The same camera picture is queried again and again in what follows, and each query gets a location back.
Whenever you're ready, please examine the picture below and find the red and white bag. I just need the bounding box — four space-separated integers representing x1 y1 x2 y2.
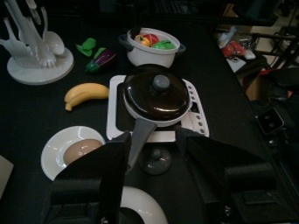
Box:
218 27 256 60

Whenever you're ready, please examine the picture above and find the green toy pepper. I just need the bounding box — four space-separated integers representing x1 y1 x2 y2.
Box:
151 39 178 51

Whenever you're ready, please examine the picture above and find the white toy spatula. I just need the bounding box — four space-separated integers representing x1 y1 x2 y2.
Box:
0 17 31 60

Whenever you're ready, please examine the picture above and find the orange toy vegetable piece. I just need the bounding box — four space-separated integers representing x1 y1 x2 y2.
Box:
133 34 151 47

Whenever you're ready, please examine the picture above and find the brown toy egg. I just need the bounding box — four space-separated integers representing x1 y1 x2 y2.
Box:
61 138 104 166

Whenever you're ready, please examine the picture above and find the black frying pan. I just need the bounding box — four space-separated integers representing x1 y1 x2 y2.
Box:
121 69 194 173

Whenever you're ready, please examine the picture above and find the black metal frame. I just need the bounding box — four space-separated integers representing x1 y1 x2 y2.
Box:
248 24 299 69

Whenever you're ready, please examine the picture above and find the white utensil stand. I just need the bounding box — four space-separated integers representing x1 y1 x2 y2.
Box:
0 0 75 87

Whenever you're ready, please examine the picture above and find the glossy black saucepan lid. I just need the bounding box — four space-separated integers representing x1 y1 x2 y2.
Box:
123 71 192 113

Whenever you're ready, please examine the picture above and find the red toy tomato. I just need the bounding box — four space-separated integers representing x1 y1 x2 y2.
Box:
143 33 160 46

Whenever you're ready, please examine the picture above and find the white toy stove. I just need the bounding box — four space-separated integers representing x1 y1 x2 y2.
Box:
105 74 211 144

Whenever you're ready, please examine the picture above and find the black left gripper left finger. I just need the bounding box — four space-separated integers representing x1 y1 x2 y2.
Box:
41 130 133 224

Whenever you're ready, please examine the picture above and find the purple toy eggplant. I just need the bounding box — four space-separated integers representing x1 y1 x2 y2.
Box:
84 47 117 74

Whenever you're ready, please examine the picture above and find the green toy vegetable piece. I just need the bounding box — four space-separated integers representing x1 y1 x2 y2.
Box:
75 37 99 58

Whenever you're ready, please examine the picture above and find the white pot with grey handles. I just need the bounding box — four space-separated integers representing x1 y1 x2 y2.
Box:
117 27 187 69

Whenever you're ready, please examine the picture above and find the yellow toy banana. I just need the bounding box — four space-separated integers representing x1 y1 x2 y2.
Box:
63 82 111 112

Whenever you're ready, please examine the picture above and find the small grey pot lid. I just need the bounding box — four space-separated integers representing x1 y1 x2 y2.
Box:
139 146 174 176

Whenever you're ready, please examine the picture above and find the white toy spoon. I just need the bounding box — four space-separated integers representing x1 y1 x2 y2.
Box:
40 6 67 56

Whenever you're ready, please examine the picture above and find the white round plate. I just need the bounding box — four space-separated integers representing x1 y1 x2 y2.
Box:
40 125 108 182

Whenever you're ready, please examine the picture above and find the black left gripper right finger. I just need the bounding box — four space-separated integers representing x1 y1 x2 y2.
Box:
174 127 278 224

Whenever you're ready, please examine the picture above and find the white toy fork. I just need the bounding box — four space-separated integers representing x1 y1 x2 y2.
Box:
23 17 57 68

